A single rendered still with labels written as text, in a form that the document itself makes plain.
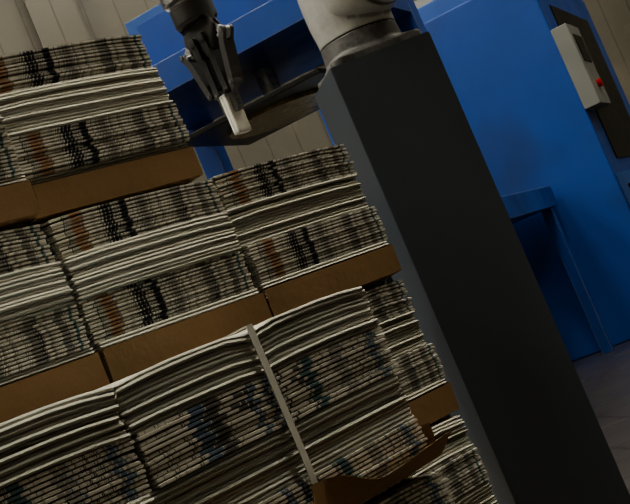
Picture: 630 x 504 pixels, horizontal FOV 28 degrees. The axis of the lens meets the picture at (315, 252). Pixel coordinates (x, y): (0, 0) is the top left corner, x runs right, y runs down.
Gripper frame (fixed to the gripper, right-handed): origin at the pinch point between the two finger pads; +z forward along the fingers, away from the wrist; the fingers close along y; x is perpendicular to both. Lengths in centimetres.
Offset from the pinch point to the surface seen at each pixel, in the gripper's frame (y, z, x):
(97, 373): 19, 34, -57
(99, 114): 16.8, 0.7, -40.0
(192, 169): 17.0, 11.3, -28.5
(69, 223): 18, 14, -52
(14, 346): 19, 27, -66
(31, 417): 48, 37, -85
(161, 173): 16.8, 10.7, -33.9
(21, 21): -509, -230, 344
